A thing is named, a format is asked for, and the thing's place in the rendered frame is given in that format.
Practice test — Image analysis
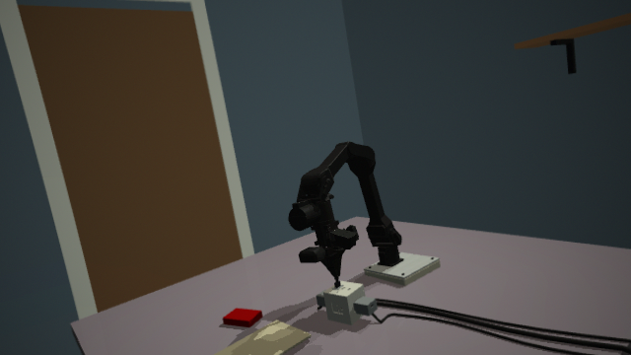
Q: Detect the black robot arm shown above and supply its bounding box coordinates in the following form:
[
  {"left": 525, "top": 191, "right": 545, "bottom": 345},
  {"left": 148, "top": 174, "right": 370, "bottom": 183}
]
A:
[{"left": 288, "top": 141, "right": 404, "bottom": 266}]

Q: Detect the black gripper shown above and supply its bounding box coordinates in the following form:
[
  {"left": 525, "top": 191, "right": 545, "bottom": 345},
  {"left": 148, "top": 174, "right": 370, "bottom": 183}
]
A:
[{"left": 299, "top": 218, "right": 346, "bottom": 278}]

